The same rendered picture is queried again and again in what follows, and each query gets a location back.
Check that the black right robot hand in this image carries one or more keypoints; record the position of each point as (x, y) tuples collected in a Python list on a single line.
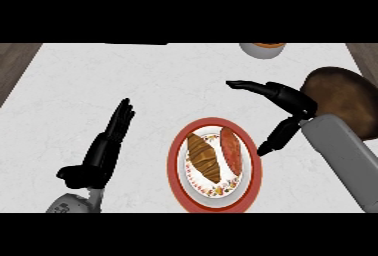
[(289, 96)]

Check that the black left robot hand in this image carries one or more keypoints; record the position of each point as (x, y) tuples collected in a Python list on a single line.
[(106, 146)]

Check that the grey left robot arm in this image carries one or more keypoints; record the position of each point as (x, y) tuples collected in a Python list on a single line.
[(75, 201)]

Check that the brown round pan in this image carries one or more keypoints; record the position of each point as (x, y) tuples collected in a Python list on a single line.
[(345, 100)]

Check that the brown croissant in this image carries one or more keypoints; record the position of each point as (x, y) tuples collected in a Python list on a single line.
[(205, 156)]

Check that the red rimmed floral plate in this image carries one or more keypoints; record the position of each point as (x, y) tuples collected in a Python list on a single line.
[(215, 165)]

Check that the grey bowl with orange contents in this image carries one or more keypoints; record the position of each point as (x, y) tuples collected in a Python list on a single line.
[(264, 50)]

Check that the red sausage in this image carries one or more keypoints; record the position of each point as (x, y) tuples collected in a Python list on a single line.
[(233, 150)]

